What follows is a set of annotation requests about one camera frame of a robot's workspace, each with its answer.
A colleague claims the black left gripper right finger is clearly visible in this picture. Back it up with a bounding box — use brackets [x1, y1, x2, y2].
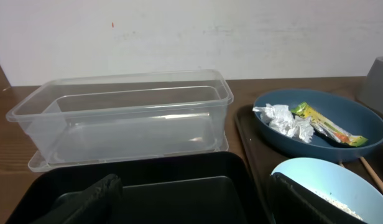
[268, 172, 366, 224]

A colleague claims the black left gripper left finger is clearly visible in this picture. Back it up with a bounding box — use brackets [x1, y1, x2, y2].
[32, 174, 123, 224]

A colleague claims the light blue bowl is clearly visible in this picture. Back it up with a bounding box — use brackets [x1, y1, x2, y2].
[272, 157, 383, 223]

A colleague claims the yellow green snack wrapper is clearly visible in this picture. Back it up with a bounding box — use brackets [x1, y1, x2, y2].
[290, 102, 368, 147]

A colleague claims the white tissue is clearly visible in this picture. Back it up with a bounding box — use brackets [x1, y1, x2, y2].
[252, 104, 315, 143]

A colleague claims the clear plastic waste bin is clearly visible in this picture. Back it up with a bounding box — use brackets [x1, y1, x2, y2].
[6, 70, 234, 172]

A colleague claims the grey dishwasher rack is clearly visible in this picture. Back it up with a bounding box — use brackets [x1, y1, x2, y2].
[356, 57, 383, 114]

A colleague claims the black plastic tray bin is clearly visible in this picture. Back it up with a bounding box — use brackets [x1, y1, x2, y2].
[8, 152, 267, 223]

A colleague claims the left wooden chopstick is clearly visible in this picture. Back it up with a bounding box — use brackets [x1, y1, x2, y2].
[359, 157, 383, 194]

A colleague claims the dark blue plate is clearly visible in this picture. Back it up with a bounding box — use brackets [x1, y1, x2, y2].
[254, 89, 383, 162]

